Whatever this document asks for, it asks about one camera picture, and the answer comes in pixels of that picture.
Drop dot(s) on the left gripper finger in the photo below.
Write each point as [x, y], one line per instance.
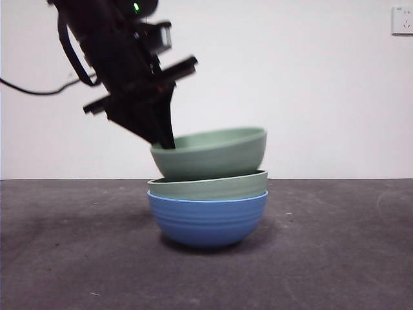
[165, 119]
[142, 124]

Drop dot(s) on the green ribbed bowl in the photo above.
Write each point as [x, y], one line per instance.
[209, 158]
[209, 189]

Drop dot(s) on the blue ribbed bowl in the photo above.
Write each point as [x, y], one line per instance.
[206, 223]

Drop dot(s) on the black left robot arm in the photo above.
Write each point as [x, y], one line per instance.
[96, 19]

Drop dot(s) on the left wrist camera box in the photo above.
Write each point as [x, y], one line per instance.
[159, 37]

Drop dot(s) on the white wall socket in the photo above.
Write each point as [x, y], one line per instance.
[403, 21]

